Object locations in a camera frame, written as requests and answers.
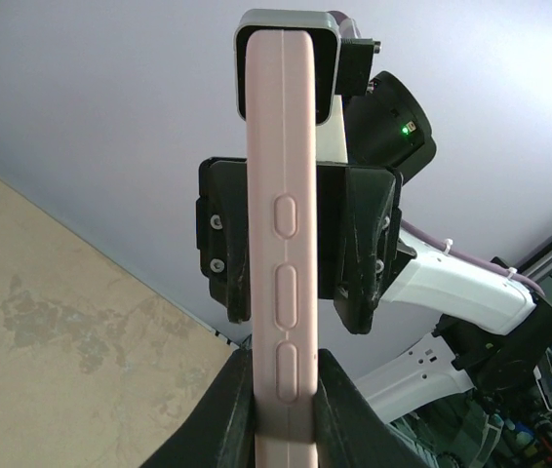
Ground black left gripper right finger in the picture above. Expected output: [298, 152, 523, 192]
[313, 349, 426, 468]

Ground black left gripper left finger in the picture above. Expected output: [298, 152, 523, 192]
[142, 349, 256, 468]

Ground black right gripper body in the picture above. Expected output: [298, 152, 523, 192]
[195, 156, 404, 301]

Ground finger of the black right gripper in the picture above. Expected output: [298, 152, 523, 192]
[334, 167, 398, 334]
[207, 160, 251, 323]

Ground light pink phone case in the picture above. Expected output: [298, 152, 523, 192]
[245, 29, 321, 468]

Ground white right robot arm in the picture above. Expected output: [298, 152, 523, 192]
[196, 71, 552, 431]

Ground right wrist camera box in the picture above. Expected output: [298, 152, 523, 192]
[234, 9, 347, 168]

